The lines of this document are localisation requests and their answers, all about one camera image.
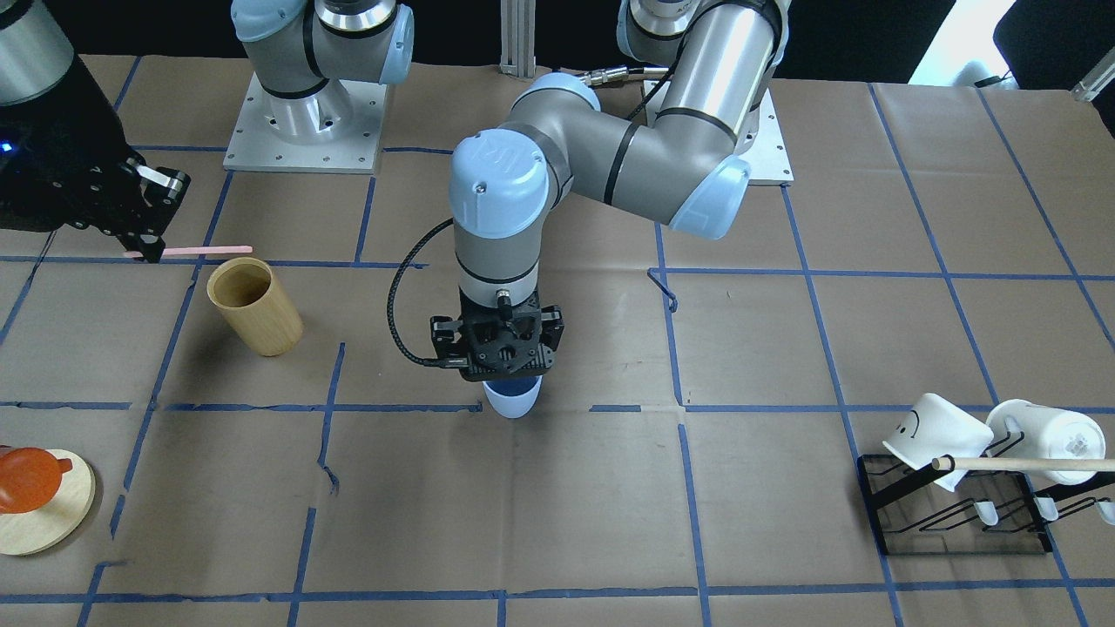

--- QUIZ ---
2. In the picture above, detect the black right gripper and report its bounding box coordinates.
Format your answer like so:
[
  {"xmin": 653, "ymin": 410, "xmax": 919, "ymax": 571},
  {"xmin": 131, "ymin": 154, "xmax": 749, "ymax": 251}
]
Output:
[{"xmin": 1, "ymin": 58, "xmax": 191, "ymax": 266}]

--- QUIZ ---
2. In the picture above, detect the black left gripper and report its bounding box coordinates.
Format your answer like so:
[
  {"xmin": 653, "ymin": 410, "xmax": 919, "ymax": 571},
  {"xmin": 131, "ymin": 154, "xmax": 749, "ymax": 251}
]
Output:
[{"xmin": 430, "ymin": 291, "xmax": 564, "ymax": 382}]

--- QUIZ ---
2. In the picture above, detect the light blue plastic cup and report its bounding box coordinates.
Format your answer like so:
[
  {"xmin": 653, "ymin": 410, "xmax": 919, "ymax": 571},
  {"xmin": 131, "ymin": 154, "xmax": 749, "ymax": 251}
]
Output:
[{"xmin": 483, "ymin": 374, "xmax": 543, "ymax": 419}]

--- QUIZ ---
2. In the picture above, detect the pink chopstick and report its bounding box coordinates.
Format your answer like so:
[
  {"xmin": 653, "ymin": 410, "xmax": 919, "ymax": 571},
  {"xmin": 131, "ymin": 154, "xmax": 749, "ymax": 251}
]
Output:
[{"xmin": 156, "ymin": 245, "xmax": 253, "ymax": 259}]

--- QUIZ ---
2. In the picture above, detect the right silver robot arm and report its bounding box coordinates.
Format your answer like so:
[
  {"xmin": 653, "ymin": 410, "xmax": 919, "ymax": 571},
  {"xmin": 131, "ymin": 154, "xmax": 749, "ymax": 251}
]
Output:
[{"xmin": 1, "ymin": 1, "xmax": 415, "ymax": 263}]

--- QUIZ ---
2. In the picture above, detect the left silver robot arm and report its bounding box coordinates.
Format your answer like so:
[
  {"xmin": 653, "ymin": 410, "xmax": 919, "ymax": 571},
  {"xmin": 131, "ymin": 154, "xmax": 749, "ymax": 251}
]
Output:
[{"xmin": 421, "ymin": 1, "xmax": 791, "ymax": 382}]

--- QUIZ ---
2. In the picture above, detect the bamboo chopstick holder cup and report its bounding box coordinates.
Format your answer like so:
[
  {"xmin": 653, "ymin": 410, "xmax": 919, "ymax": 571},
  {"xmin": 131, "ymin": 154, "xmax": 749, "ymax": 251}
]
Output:
[{"xmin": 206, "ymin": 257, "xmax": 304, "ymax": 356}]

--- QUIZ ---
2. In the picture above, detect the orange cup on tree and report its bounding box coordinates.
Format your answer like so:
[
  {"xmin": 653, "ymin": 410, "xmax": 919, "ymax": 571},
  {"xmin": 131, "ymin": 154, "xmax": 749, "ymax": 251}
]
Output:
[{"xmin": 1, "ymin": 445, "xmax": 72, "ymax": 515}]

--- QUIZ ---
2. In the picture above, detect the wooden mug tree stand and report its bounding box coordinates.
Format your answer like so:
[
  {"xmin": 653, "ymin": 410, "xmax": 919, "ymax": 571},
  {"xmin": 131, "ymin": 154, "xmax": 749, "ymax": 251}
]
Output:
[{"xmin": 1, "ymin": 446, "xmax": 96, "ymax": 556}]

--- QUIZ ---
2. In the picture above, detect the white smiley face mug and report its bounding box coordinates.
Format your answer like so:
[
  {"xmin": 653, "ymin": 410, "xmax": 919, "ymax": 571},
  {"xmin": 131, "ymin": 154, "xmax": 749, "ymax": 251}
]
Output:
[{"xmin": 882, "ymin": 393, "xmax": 993, "ymax": 471}]

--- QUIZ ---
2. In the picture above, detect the white mug with label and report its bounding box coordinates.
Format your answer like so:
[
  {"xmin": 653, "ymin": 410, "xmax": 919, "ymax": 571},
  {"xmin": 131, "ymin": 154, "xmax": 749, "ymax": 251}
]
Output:
[{"xmin": 986, "ymin": 398, "xmax": 1106, "ymax": 460}]

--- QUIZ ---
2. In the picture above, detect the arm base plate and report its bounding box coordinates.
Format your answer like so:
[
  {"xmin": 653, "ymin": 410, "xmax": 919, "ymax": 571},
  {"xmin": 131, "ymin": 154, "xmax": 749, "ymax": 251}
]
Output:
[
  {"xmin": 737, "ymin": 89, "xmax": 795, "ymax": 186},
  {"xmin": 223, "ymin": 77, "xmax": 392, "ymax": 175}
]

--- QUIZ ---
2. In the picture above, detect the aluminium frame post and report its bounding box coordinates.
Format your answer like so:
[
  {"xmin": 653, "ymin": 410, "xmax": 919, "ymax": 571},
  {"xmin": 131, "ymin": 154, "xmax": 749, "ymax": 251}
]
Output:
[{"xmin": 498, "ymin": 0, "xmax": 537, "ymax": 79}]

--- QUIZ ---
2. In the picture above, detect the wooden rack handle rod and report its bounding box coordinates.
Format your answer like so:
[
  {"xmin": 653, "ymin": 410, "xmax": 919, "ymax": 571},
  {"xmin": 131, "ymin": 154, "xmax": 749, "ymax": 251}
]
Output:
[{"xmin": 930, "ymin": 455, "xmax": 1114, "ymax": 473}]

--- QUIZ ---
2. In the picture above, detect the black wire mug rack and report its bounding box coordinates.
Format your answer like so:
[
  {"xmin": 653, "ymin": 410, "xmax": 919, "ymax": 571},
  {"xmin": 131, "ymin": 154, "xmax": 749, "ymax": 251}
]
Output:
[{"xmin": 857, "ymin": 418, "xmax": 1112, "ymax": 556}]

